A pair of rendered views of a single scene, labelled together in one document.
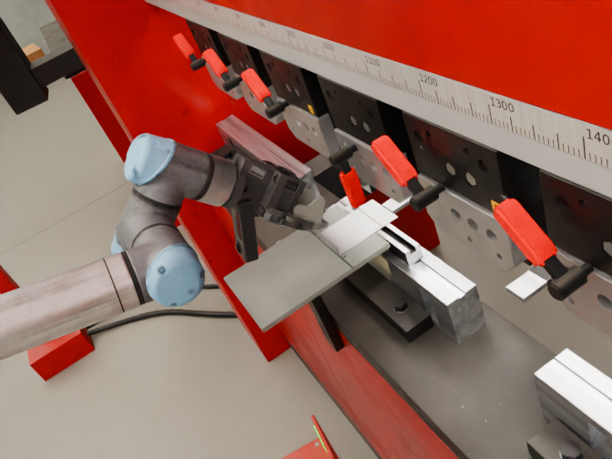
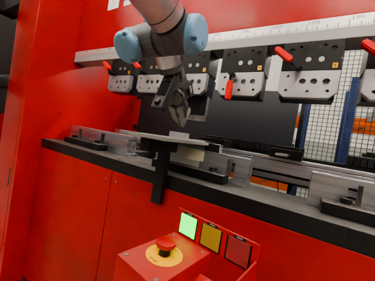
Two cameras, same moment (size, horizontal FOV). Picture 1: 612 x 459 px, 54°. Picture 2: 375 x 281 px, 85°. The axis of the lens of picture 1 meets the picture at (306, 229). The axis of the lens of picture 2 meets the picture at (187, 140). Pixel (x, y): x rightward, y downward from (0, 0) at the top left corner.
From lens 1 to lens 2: 0.86 m
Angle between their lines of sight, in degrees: 54
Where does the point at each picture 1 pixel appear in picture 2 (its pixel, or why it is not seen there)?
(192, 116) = (60, 117)
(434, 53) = (324, 10)
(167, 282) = (201, 23)
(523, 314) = not seen: hidden behind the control
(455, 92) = (330, 21)
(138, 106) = (39, 94)
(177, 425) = not seen: outside the picture
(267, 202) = (182, 86)
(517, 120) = (365, 19)
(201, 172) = not seen: hidden behind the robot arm
